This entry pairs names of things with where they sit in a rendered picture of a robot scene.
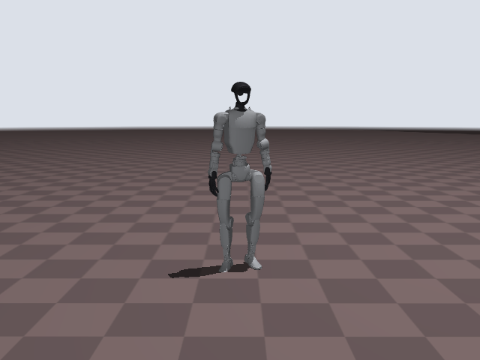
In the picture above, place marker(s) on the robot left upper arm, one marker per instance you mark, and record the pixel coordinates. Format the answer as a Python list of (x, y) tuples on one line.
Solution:
[(262, 143)]

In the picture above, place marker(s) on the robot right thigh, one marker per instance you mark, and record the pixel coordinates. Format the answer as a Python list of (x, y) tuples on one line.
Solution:
[(224, 185)]

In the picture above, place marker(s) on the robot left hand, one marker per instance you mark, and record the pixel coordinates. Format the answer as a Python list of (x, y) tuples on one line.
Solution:
[(268, 177)]

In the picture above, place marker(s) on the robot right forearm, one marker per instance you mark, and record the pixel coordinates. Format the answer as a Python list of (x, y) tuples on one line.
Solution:
[(214, 161)]

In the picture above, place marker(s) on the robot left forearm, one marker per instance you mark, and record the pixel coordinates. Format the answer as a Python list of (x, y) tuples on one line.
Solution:
[(266, 162)]

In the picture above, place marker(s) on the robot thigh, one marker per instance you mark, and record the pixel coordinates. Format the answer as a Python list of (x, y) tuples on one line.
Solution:
[(224, 185), (257, 196)]

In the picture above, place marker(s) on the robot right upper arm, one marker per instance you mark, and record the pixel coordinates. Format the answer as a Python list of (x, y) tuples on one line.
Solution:
[(220, 119)]

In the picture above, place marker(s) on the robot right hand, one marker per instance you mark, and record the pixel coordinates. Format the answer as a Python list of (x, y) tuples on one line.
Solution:
[(212, 183)]

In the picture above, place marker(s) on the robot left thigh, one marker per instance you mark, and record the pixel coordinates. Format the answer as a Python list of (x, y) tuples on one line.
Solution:
[(257, 196)]

